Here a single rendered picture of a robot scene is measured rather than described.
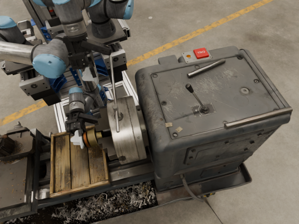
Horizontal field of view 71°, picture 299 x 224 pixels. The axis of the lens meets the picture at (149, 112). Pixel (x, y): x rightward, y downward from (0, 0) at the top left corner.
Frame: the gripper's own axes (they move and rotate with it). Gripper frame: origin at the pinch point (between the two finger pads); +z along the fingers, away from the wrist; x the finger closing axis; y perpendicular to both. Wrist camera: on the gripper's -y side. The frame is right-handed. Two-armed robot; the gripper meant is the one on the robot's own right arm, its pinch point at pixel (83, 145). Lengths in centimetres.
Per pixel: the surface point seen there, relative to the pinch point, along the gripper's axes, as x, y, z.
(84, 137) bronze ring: 3.4, -1.9, -2.3
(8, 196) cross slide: -10.8, 39.6, 11.4
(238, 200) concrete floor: -108, -100, 32
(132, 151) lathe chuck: 6.2, -22.3, 11.5
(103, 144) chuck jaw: 3.2, -10.0, 3.3
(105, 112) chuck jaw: 10.2, -13.9, -8.8
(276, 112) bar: 20, -81, 15
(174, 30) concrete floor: -108, -116, -210
